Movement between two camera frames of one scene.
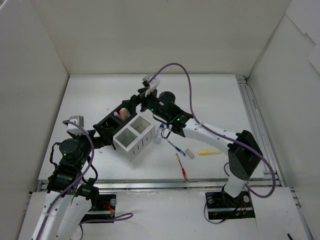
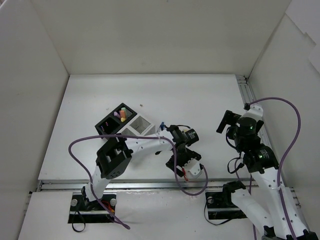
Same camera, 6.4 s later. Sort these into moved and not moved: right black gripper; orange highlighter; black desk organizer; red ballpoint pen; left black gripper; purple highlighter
Moved: right black gripper; left black gripper
Not moved: red ballpoint pen; orange highlighter; purple highlighter; black desk organizer
